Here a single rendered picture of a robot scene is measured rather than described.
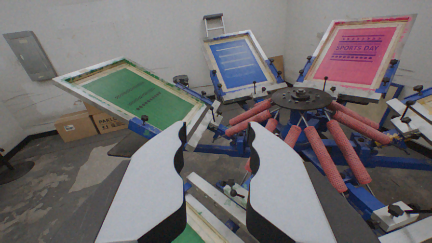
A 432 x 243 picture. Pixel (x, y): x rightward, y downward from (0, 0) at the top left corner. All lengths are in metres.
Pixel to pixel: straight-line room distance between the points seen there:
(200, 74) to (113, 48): 1.75
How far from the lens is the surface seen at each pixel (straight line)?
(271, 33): 4.69
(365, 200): 0.98
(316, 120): 1.47
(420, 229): 0.99
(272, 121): 1.00
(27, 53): 4.58
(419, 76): 3.10
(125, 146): 1.62
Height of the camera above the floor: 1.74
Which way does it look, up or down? 30 degrees down
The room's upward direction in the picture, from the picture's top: 8 degrees counter-clockwise
